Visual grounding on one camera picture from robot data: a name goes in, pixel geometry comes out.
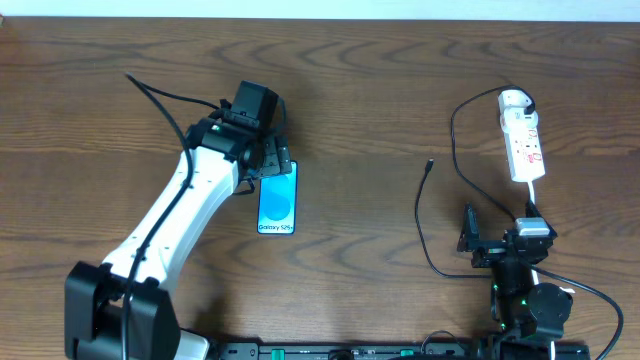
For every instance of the white USB charger adapter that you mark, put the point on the white USB charger adapter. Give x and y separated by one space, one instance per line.
513 98

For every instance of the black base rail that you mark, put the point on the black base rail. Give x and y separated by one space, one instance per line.
437 348

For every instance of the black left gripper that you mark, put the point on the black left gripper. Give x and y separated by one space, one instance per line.
275 157

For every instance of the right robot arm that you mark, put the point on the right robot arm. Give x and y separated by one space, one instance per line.
531 314

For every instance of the white power strip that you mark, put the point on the white power strip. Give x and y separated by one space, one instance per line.
522 142

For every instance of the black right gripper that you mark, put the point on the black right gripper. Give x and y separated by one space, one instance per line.
495 250

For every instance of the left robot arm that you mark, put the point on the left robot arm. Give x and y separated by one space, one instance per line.
122 308

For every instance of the blue Samsung Galaxy smartphone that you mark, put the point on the blue Samsung Galaxy smartphone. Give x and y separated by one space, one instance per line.
277 204

